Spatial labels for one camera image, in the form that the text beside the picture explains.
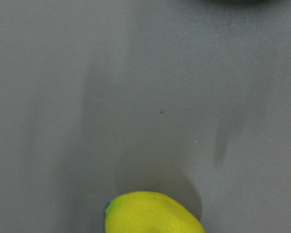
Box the yellow lemon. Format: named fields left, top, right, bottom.
left=105, top=191, right=205, bottom=233

